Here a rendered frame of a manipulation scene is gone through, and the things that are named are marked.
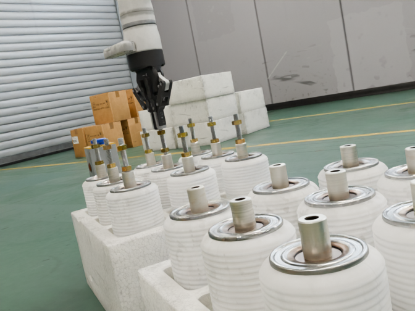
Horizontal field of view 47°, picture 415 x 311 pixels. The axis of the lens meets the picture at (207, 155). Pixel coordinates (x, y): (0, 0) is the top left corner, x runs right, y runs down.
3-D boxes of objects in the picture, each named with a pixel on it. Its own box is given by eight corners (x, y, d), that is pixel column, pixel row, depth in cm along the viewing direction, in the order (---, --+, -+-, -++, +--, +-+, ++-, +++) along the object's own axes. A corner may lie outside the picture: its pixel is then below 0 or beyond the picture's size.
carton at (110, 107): (131, 118, 497) (125, 89, 494) (113, 121, 479) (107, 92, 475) (112, 121, 516) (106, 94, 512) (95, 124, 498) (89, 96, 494)
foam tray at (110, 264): (130, 349, 80) (107, 246, 77) (87, 284, 115) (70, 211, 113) (318, 273, 95) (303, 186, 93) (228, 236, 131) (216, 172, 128)
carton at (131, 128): (149, 142, 514) (144, 115, 510) (133, 147, 496) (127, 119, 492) (131, 145, 533) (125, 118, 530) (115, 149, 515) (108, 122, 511)
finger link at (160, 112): (152, 102, 99) (157, 126, 100) (160, 100, 97) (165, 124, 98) (159, 101, 100) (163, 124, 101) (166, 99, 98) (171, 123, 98)
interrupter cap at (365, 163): (347, 176, 63) (347, 171, 63) (313, 173, 70) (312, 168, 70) (391, 163, 66) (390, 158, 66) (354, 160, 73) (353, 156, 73)
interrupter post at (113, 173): (123, 181, 98) (120, 165, 97) (116, 184, 96) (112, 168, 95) (114, 182, 99) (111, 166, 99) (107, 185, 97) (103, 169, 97)
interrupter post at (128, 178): (140, 187, 87) (136, 169, 86) (130, 190, 85) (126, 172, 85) (131, 187, 88) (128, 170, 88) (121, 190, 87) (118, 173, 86)
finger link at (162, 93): (159, 79, 94) (153, 103, 98) (164, 84, 94) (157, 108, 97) (170, 78, 96) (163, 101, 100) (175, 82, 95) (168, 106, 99)
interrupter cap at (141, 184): (160, 182, 87) (159, 179, 87) (128, 194, 81) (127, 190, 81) (133, 184, 92) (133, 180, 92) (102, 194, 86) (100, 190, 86)
